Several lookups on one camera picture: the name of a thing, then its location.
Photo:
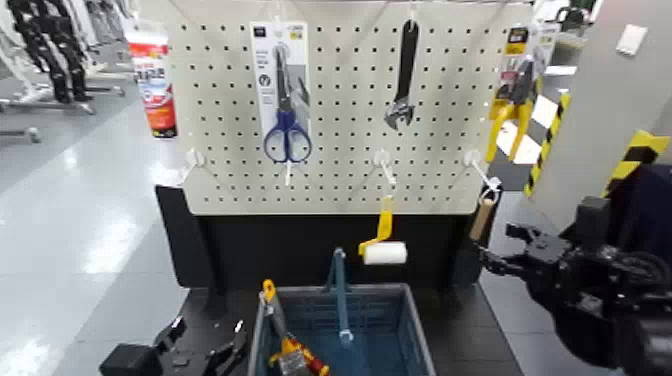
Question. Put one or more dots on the yellow paint roller white sleeve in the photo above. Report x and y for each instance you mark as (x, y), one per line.
(386, 253)

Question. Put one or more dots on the red white product package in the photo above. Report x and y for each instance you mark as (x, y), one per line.
(157, 105)

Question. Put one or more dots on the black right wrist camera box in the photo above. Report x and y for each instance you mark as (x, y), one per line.
(593, 220)

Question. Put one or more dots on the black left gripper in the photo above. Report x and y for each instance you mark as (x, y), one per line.
(131, 362)

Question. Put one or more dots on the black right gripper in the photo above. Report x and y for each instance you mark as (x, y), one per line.
(548, 260)

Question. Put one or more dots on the black background device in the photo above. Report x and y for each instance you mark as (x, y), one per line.
(572, 18)

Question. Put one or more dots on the red yellow screwdriver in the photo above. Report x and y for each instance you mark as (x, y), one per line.
(316, 366)

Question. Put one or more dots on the white perforated pegboard panel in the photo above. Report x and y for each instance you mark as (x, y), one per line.
(346, 105)

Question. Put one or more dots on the black adjustable wrench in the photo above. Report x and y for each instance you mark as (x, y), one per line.
(407, 63)

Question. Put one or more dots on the black humanoid robot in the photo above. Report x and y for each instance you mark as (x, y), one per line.
(52, 47)

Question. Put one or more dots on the yellow red tool in basket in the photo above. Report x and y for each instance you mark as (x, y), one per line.
(277, 315)

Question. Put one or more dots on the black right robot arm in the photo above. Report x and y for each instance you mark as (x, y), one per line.
(604, 315)

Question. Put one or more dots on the black pegboard stand panel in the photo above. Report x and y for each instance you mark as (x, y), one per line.
(294, 246)

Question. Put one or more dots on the blue plastic crate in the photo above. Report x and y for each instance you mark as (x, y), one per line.
(367, 315)

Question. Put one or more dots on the white pegboard hook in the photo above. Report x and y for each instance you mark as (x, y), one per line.
(480, 169)
(194, 158)
(288, 173)
(384, 162)
(413, 13)

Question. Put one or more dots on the blue scissors on package card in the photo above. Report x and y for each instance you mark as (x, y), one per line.
(268, 52)

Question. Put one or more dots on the white wall switch plate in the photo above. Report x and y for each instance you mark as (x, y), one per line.
(631, 40)

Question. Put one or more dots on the dark navy clothed person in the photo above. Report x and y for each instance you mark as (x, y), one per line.
(651, 210)

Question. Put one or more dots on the yellow black hazard corner guard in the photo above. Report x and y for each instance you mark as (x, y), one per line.
(546, 144)
(638, 152)

